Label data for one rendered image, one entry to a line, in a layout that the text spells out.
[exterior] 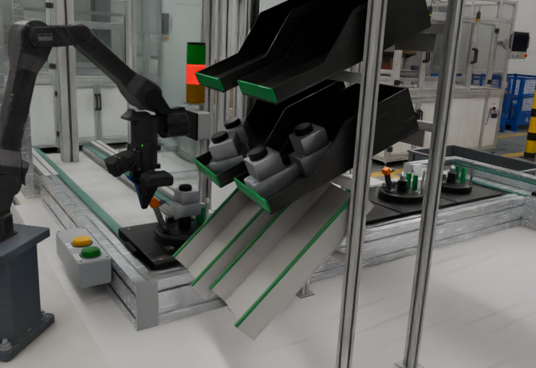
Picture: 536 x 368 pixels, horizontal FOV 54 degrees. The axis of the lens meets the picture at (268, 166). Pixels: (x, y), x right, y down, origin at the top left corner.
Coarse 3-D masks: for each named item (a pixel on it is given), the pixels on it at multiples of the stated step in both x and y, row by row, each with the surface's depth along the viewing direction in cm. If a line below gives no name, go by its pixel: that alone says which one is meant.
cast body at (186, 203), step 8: (184, 184) 122; (176, 192) 121; (184, 192) 119; (192, 192) 120; (176, 200) 122; (184, 200) 120; (192, 200) 121; (176, 208) 119; (184, 208) 120; (192, 208) 121; (200, 208) 123; (176, 216) 120; (184, 216) 121
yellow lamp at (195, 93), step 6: (186, 84) 138; (192, 84) 137; (186, 90) 138; (192, 90) 136; (198, 90) 136; (204, 90) 138; (186, 96) 138; (192, 96) 136; (198, 96) 137; (204, 96) 138; (192, 102) 137; (198, 102) 137; (204, 102) 139
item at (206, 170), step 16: (304, 96) 105; (320, 96) 92; (256, 112) 101; (272, 112) 103; (288, 112) 90; (256, 128) 102; (272, 128) 103; (288, 128) 90; (272, 144) 90; (208, 160) 100; (208, 176) 93; (224, 176) 88
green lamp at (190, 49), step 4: (188, 48) 134; (192, 48) 134; (196, 48) 133; (200, 48) 134; (204, 48) 135; (188, 52) 134; (192, 52) 134; (196, 52) 134; (200, 52) 134; (204, 52) 135; (188, 56) 135; (192, 56) 134; (196, 56) 134; (200, 56) 134; (204, 56) 135; (188, 60) 135; (192, 60) 134; (196, 60) 134; (200, 60) 135; (204, 60) 136; (192, 64) 135; (196, 64) 134; (200, 64) 135; (204, 64) 136
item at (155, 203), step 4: (152, 200) 117; (156, 200) 117; (160, 200) 119; (164, 200) 119; (152, 204) 117; (156, 204) 117; (160, 204) 118; (152, 208) 117; (156, 208) 118; (156, 212) 118; (160, 212) 119; (156, 216) 119; (160, 216) 119; (160, 220) 119; (160, 224) 120; (164, 224) 120
